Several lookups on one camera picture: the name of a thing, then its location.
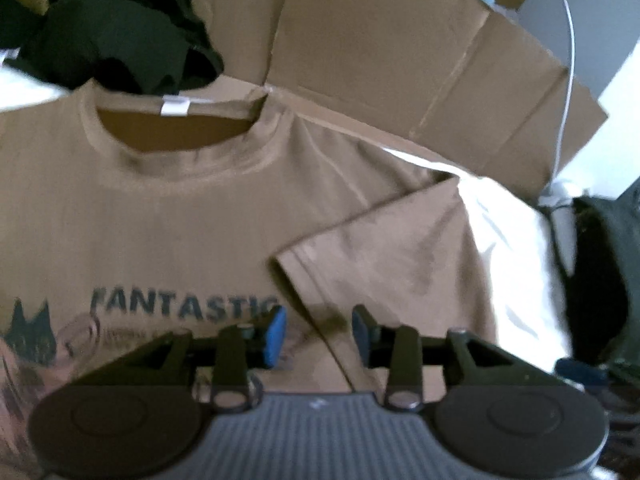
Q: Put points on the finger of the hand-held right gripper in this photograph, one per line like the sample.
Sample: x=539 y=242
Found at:
x=582 y=370

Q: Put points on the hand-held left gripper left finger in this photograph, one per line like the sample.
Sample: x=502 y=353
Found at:
x=275 y=340

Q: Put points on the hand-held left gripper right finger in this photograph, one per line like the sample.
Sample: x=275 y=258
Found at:
x=364 y=335

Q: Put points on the brown printed T-shirt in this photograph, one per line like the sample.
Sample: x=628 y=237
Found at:
x=200 y=210

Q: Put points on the large black cloth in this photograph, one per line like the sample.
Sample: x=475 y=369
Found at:
x=610 y=270

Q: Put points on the cream bear-print bedsheet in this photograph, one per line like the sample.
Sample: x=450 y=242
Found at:
x=515 y=260

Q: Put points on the brown cardboard box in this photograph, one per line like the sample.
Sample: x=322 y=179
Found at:
x=400 y=60

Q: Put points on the crumpled black garment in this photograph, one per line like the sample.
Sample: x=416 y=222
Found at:
x=115 y=30

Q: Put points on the grey plastic container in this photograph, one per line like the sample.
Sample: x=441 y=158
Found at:
x=590 y=20

